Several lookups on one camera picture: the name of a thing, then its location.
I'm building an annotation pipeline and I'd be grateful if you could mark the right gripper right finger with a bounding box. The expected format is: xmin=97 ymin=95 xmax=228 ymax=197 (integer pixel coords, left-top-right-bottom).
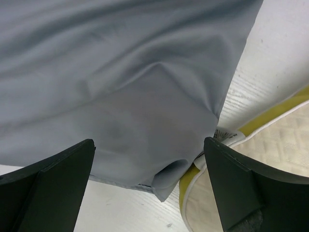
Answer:
xmin=204 ymin=137 xmax=309 ymax=232

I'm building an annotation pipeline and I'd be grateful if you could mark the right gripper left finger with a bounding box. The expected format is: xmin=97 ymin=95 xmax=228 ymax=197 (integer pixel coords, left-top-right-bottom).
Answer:
xmin=0 ymin=139 xmax=96 ymax=232

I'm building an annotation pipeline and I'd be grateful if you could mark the cream yellow pillow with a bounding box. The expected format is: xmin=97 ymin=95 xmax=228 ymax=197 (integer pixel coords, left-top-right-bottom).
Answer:
xmin=179 ymin=87 xmax=309 ymax=232

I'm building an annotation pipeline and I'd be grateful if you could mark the grey pillowcase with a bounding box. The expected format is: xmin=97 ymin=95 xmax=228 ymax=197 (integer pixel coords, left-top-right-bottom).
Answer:
xmin=0 ymin=0 xmax=262 ymax=201

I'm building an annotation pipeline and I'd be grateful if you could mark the white pillow care label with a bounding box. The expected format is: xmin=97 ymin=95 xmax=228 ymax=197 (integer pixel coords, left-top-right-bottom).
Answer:
xmin=194 ymin=128 xmax=239 ymax=167

